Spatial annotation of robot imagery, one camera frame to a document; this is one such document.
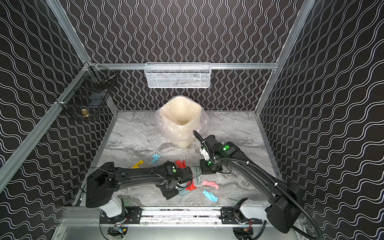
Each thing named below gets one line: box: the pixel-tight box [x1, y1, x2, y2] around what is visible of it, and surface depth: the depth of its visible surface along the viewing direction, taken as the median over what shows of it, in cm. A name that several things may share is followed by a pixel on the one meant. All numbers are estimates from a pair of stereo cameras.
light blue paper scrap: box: [150, 153, 161, 164], surface depth 96 cm
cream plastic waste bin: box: [159, 96, 202, 148], surface depth 90 cm
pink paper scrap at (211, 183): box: [201, 180, 220, 190], surface depth 86 cm
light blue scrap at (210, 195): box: [202, 189, 219, 203], surface depth 81 cm
